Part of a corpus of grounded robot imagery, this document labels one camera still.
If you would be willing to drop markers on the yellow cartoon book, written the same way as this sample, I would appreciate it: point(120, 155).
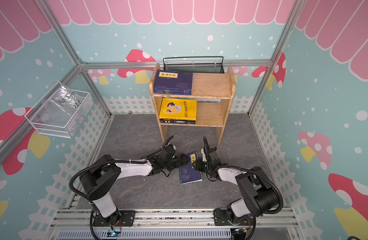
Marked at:
point(178, 109)

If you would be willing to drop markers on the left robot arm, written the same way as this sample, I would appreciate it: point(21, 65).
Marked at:
point(94, 182)

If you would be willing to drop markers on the dark blue book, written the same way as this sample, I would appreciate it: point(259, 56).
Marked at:
point(187, 173)
point(173, 83)

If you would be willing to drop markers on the clear plastic bag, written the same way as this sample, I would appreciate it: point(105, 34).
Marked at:
point(64, 103)

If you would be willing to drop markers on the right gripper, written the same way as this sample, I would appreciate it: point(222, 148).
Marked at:
point(202, 163)

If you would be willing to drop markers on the white wire mesh basket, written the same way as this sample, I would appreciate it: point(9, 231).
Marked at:
point(44, 124)

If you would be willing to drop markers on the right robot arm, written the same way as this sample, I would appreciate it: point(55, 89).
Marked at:
point(259, 195)

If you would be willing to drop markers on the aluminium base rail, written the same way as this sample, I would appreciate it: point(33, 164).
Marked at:
point(174, 224)

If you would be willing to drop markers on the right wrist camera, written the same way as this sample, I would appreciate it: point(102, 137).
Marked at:
point(204, 158)

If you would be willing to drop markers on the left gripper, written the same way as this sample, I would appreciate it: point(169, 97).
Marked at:
point(179, 163)

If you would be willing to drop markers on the black deer antler book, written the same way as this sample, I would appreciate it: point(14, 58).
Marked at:
point(181, 122)

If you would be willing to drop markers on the black wire mesh basket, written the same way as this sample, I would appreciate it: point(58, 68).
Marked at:
point(206, 64)

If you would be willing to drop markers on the wooden two-tier bookshelf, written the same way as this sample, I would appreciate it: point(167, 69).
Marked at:
point(214, 94)

